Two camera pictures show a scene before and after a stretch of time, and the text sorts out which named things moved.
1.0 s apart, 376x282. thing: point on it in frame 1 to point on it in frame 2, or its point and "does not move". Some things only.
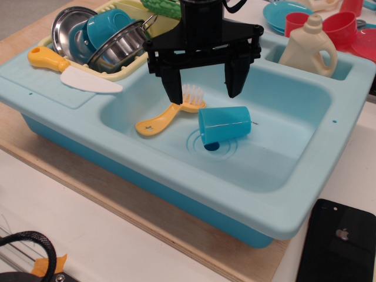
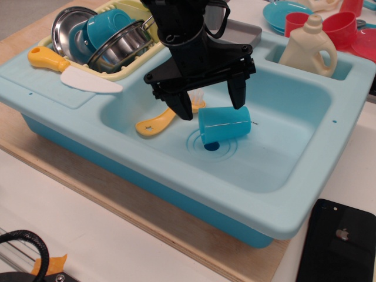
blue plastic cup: (220, 124) does not move
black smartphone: (340, 245) does not move
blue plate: (275, 13) does not move
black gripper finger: (172, 82) to (180, 104)
